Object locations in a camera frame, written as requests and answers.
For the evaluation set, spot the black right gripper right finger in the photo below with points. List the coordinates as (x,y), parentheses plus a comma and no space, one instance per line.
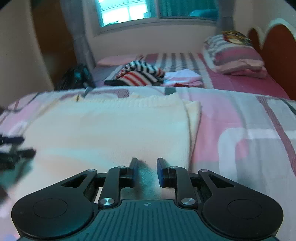
(227,208)

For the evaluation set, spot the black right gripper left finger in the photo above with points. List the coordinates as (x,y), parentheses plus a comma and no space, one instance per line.
(66,208)

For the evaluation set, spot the cream knitted sweater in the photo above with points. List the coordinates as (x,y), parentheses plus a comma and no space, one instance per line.
(76,134)

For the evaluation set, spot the pink grey patterned quilt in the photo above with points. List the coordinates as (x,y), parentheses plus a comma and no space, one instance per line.
(248,138)

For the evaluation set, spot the black bag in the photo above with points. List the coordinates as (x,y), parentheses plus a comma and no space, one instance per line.
(78,77)

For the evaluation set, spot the brown wooden door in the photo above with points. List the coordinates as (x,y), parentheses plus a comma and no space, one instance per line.
(53,37)

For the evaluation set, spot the white pink folded garment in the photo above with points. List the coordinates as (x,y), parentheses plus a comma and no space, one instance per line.
(183,78)

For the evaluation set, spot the striped pink pillow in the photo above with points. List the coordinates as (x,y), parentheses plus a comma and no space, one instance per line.
(235,57)

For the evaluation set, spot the red black striped garment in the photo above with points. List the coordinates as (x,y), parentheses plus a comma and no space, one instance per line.
(138,73)

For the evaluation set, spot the pink striped bed sheet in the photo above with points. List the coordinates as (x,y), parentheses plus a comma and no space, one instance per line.
(171,62)

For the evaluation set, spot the grey curtain left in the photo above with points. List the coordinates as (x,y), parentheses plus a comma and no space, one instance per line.
(73,15)

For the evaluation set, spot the grey curtain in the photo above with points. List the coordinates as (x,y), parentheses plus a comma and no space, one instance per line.
(73,15)
(225,20)

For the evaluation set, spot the red white headboard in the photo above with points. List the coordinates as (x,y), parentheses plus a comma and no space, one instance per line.
(276,46)

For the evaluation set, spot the yellow patterned cushion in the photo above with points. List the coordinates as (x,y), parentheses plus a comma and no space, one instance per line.
(236,37)

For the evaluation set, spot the grey curtain right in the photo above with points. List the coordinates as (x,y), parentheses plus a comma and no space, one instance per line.
(225,20)

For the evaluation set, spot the window with white frame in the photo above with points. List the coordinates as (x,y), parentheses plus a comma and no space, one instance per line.
(111,16)

